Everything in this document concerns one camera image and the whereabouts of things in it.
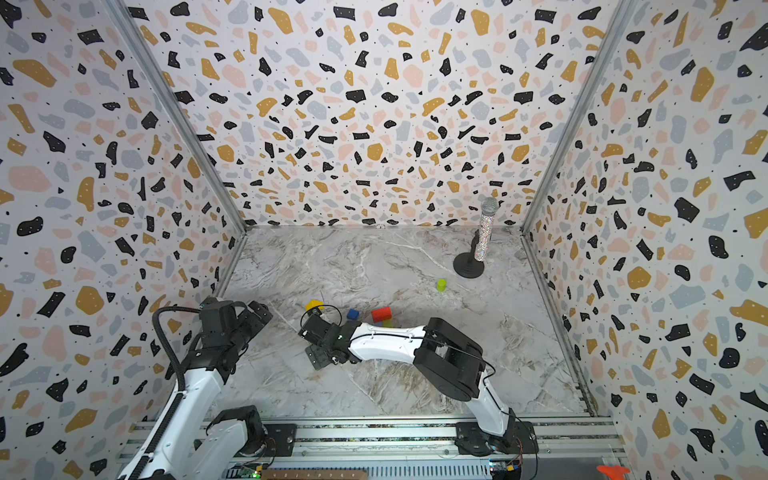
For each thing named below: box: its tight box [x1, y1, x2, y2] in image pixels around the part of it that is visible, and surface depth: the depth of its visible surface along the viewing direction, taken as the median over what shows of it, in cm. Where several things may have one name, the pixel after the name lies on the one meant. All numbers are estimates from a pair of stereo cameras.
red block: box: [372, 306, 392, 323], surface depth 98 cm
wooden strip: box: [261, 470, 368, 480], surface depth 69 cm
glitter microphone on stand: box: [453, 196, 499, 279], surface depth 96 cm
